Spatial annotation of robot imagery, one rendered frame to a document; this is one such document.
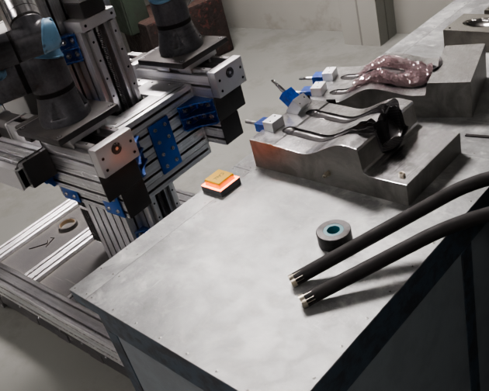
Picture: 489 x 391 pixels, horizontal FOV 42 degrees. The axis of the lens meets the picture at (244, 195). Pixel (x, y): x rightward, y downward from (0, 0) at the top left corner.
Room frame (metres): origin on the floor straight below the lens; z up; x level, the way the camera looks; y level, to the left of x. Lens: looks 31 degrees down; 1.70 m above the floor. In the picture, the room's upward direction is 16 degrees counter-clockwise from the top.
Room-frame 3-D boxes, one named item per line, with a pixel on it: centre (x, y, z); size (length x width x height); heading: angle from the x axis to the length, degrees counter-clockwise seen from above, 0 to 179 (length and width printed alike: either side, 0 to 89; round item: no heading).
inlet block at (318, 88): (1.89, -0.28, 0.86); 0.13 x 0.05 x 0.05; 56
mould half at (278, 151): (1.50, -0.31, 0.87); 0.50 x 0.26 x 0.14; 39
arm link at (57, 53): (1.78, 0.44, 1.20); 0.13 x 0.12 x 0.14; 106
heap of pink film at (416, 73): (1.79, -0.53, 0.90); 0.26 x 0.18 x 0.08; 56
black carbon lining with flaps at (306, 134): (1.52, -0.31, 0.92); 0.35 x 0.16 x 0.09; 39
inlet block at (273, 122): (1.68, -0.11, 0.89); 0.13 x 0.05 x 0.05; 39
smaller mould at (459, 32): (2.02, -0.93, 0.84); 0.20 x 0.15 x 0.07; 39
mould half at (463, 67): (1.79, -0.54, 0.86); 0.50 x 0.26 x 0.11; 56
